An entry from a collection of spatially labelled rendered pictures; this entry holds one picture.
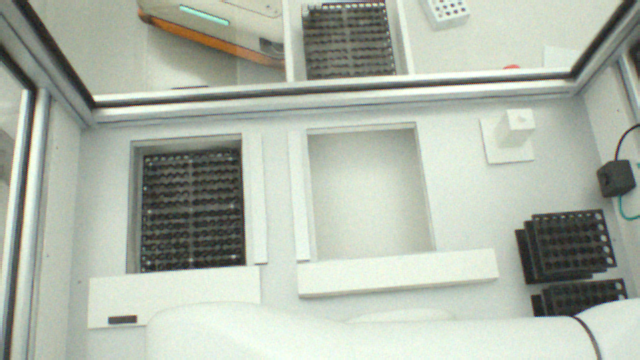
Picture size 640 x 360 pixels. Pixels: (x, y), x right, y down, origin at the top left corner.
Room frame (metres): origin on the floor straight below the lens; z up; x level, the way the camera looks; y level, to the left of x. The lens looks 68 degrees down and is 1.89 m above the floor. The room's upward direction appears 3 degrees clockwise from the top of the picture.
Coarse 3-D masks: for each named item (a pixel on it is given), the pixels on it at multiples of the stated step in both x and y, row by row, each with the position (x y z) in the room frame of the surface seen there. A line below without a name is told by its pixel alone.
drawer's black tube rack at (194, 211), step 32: (160, 160) 0.42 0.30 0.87; (224, 160) 0.41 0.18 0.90; (160, 192) 0.34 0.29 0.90; (192, 192) 0.35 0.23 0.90; (224, 192) 0.35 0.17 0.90; (160, 224) 0.29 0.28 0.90; (192, 224) 0.29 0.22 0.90; (224, 224) 0.29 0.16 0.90; (160, 256) 0.23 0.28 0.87; (192, 256) 0.23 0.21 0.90; (224, 256) 0.23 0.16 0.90
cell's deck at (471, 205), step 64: (128, 128) 0.45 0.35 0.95; (192, 128) 0.45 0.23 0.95; (256, 128) 0.46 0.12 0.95; (320, 128) 0.47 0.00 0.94; (384, 128) 0.49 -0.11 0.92; (448, 128) 0.48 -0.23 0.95; (576, 128) 0.50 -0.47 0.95; (128, 192) 0.33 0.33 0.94; (448, 192) 0.36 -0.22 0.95; (512, 192) 0.37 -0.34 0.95; (576, 192) 0.37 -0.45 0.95; (128, 256) 0.22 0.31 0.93; (384, 256) 0.24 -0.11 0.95; (512, 256) 0.25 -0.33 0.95
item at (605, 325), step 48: (192, 336) 0.04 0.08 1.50; (240, 336) 0.04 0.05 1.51; (288, 336) 0.04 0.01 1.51; (336, 336) 0.04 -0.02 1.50; (384, 336) 0.04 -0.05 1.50; (432, 336) 0.05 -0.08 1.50; (480, 336) 0.05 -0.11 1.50; (528, 336) 0.05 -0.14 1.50; (576, 336) 0.05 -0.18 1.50; (624, 336) 0.05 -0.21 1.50
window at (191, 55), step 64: (64, 0) 0.47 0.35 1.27; (128, 0) 0.48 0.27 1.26; (192, 0) 0.49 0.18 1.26; (256, 0) 0.50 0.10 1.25; (320, 0) 0.52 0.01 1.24; (384, 0) 0.53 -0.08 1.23; (448, 0) 0.54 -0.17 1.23; (512, 0) 0.55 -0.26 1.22; (576, 0) 0.57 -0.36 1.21; (128, 64) 0.48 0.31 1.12; (192, 64) 0.49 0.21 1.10; (256, 64) 0.50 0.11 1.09; (320, 64) 0.52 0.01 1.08; (384, 64) 0.53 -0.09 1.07; (448, 64) 0.55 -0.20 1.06; (512, 64) 0.56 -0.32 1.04; (576, 64) 0.58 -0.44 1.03
